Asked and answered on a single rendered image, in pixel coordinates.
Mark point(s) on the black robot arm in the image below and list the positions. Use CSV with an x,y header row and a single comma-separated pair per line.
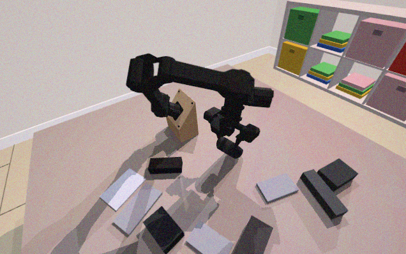
x,y
236,86

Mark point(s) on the dark grey controller unit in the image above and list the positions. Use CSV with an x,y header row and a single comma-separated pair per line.
x,y
227,146

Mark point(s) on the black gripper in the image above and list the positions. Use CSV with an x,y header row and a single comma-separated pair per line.
x,y
247,133

